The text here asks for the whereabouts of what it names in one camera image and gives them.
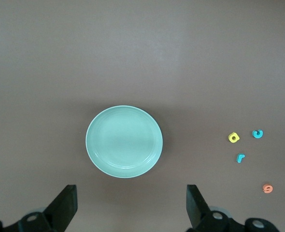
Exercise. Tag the teal letter r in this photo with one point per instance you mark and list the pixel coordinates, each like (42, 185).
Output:
(239, 159)

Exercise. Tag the brown table cover sheet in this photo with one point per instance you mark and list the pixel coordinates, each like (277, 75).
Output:
(157, 48)

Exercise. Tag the orange letter e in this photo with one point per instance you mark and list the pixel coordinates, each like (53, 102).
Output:
(267, 191)

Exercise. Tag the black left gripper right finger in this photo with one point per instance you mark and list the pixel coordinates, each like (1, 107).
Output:
(200, 217)

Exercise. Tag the green plate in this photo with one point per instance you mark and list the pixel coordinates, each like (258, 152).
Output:
(123, 142)

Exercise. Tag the teal letter c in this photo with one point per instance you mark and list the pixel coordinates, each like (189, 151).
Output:
(257, 136)

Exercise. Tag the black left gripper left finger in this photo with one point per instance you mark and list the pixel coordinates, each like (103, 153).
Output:
(58, 210)

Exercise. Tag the yellow letter a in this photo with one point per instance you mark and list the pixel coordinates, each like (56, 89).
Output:
(233, 134)

